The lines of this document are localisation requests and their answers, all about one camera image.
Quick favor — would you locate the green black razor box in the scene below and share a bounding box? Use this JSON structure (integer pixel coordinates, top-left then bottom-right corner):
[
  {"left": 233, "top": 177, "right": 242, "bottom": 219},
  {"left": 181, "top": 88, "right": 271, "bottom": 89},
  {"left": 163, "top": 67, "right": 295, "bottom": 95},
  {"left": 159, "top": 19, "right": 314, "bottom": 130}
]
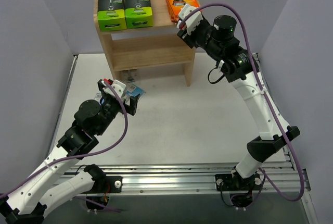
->
[
  {"left": 125, "top": 0, "right": 153, "bottom": 29},
  {"left": 97, "top": 0, "right": 127, "bottom": 32}
]

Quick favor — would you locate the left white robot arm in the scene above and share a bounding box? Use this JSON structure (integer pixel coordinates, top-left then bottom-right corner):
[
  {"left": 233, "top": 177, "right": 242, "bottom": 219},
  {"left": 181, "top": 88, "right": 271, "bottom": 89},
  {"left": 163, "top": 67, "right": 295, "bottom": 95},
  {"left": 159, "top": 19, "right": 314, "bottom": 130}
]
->
[{"left": 1, "top": 79, "right": 141, "bottom": 223}]

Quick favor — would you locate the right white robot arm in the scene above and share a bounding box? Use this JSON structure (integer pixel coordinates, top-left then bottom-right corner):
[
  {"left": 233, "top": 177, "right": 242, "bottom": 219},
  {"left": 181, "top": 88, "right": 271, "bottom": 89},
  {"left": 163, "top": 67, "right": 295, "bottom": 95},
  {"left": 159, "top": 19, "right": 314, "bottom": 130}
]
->
[{"left": 177, "top": 12, "right": 300, "bottom": 179}]

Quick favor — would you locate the second left white arm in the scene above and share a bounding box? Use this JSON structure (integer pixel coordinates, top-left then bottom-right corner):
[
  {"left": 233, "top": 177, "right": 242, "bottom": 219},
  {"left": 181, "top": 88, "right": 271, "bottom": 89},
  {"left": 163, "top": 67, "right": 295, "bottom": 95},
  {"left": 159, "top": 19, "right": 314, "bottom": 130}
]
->
[{"left": 40, "top": 79, "right": 138, "bottom": 216}]

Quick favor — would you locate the blue razor blister under shelf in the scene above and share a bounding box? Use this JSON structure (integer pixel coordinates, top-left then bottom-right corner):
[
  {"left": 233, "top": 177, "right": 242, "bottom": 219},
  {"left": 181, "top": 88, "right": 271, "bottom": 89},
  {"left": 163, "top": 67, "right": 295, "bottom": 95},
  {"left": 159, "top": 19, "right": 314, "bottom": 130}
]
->
[{"left": 121, "top": 69, "right": 138, "bottom": 83}]

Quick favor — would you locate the wooden two-tier shelf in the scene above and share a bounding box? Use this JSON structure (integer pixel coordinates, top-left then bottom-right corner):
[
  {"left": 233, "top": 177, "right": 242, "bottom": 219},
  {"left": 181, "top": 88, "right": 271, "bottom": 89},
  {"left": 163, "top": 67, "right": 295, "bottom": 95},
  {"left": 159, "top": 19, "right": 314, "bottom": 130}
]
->
[{"left": 94, "top": 0, "right": 196, "bottom": 86}]

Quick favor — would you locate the blue razor blister left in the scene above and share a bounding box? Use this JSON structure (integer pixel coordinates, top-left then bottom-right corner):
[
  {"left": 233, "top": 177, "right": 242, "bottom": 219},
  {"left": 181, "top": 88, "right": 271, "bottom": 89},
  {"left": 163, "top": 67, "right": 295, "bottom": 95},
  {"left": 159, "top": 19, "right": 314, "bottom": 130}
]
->
[{"left": 95, "top": 93, "right": 102, "bottom": 99}]

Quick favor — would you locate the blue razor blister middle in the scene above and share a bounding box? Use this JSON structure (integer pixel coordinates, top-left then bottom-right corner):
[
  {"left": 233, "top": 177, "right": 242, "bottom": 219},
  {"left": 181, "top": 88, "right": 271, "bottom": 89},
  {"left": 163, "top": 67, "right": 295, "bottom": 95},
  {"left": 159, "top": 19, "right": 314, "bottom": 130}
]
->
[{"left": 124, "top": 83, "right": 145, "bottom": 104}]

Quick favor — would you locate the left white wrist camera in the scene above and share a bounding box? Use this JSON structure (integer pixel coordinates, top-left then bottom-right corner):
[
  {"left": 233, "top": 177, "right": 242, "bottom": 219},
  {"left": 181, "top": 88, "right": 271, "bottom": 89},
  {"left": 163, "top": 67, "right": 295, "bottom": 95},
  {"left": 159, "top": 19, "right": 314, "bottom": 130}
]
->
[{"left": 102, "top": 79, "right": 127, "bottom": 99}]

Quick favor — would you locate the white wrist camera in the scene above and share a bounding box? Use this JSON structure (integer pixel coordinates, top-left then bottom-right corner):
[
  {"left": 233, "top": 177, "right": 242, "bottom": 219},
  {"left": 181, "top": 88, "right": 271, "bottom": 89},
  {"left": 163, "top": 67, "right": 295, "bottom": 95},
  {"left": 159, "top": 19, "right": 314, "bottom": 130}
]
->
[
  {"left": 176, "top": 4, "right": 203, "bottom": 35},
  {"left": 102, "top": 79, "right": 127, "bottom": 99}
]

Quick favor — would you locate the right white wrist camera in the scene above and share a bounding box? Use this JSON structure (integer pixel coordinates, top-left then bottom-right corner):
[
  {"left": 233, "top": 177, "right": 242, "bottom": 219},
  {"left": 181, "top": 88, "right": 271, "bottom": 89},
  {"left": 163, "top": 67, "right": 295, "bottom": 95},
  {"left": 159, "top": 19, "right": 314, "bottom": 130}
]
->
[{"left": 176, "top": 4, "right": 203, "bottom": 35}]

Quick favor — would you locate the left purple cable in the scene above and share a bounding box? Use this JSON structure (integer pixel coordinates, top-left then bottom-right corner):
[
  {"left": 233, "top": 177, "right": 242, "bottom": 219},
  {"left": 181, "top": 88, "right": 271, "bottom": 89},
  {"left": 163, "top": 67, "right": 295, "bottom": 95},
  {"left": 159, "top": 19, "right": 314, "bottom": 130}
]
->
[{"left": 0, "top": 82, "right": 129, "bottom": 201}]

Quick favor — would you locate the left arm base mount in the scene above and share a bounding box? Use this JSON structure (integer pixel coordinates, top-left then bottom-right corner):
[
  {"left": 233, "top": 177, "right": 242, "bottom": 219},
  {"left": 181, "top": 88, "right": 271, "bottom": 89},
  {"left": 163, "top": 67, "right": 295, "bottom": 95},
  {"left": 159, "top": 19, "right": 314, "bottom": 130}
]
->
[{"left": 83, "top": 164, "right": 123, "bottom": 194}]

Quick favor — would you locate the aluminium frame rail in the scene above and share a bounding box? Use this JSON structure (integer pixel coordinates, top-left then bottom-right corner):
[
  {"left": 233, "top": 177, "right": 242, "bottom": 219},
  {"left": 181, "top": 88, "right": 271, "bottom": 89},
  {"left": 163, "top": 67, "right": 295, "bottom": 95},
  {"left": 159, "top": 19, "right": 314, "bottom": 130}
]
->
[{"left": 44, "top": 163, "right": 311, "bottom": 196}]

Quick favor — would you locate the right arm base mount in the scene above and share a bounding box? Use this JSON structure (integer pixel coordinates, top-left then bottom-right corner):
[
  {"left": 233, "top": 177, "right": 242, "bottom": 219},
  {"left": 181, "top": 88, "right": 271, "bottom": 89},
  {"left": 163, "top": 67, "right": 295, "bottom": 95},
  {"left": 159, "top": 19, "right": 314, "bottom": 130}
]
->
[{"left": 214, "top": 173, "right": 262, "bottom": 192}]

